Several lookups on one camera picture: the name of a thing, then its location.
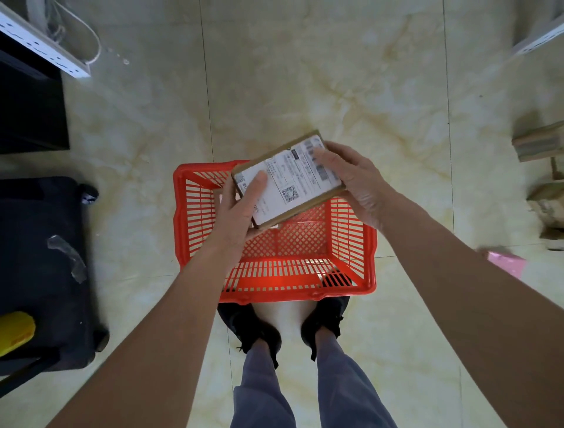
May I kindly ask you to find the person's left trouser leg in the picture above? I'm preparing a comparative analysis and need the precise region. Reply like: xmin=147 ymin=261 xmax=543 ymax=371
xmin=230 ymin=339 xmax=297 ymax=428

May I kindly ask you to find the pink packet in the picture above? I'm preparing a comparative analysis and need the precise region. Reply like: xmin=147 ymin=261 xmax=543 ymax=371
xmin=478 ymin=247 xmax=528 ymax=280

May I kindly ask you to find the person's left hand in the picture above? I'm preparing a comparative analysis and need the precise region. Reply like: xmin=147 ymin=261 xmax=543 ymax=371
xmin=205 ymin=170 xmax=269 ymax=261

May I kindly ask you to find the red plastic shopping basket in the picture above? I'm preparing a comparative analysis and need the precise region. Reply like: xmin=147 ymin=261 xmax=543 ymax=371
xmin=173 ymin=160 xmax=378 ymax=305

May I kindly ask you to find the clear crumpled tape piece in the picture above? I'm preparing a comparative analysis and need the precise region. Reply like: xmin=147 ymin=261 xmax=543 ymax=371
xmin=47 ymin=235 xmax=88 ymax=285

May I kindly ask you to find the flat cardboard box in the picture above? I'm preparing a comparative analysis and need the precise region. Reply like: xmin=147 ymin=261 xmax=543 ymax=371
xmin=511 ymin=121 xmax=564 ymax=163

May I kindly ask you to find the cardboard box with label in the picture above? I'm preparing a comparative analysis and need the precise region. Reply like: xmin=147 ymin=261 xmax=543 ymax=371
xmin=526 ymin=182 xmax=564 ymax=229

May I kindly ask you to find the yellow rounded object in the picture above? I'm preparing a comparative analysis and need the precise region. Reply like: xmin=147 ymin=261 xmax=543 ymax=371
xmin=0 ymin=311 xmax=36 ymax=358

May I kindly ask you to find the black cabinet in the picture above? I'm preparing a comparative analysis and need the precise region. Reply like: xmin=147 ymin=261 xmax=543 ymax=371
xmin=0 ymin=31 xmax=71 ymax=155

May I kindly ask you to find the person's right trouser leg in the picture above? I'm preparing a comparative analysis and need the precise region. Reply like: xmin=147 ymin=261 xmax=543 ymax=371
xmin=315 ymin=327 xmax=398 ymax=428

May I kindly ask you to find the cardboard parcel with white label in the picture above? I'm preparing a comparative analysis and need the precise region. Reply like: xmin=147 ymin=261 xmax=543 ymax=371
xmin=231 ymin=130 xmax=347 ymax=230

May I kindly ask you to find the person's right forearm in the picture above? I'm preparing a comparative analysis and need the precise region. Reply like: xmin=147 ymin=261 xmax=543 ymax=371
xmin=378 ymin=194 xmax=564 ymax=428

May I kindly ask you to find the person's left black shoe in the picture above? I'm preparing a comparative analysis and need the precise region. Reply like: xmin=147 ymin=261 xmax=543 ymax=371
xmin=217 ymin=302 xmax=283 ymax=370

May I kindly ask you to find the white perforated shelf rail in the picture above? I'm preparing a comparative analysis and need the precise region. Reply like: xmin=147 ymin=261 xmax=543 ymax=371
xmin=0 ymin=2 xmax=91 ymax=79
xmin=511 ymin=13 xmax=564 ymax=56

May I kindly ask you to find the person's right hand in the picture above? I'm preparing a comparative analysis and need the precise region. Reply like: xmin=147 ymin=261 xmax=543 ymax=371
xmin=311 ymin=141 xmax=400 ymax=231

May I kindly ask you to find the black wheeled suitcase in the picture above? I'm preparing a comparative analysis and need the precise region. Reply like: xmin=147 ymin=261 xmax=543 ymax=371
xmin=0 ymin=176 xmax=110 ymax=385

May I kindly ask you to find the person's right black shoe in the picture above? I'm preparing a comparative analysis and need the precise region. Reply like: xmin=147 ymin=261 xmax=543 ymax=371
xmin=301 ymin=296 xmax=351 ymax=362

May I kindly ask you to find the person's trouser leg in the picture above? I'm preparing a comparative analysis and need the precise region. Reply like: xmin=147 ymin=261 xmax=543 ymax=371
xmin=230 ymin=339 xmax=297 ymax=428
xmin=315 ymin=327 xmax=398 ymax=428

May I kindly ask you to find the person's black shoe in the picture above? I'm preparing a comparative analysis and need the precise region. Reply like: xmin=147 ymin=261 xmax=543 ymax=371
xmin=301 ymin=296 xmax=351 ymax=362
xmin=217 ymin=302 xmax=283 ymax=370

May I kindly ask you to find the person's left forearm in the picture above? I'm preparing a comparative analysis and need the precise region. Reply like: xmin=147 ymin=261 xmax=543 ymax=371
xmin=46 ymin=238 xmax=247 ymax=428

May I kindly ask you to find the white cable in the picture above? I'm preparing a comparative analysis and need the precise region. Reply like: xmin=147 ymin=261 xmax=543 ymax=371
xmin=26 ymin=0 xmax=102 ymax=65

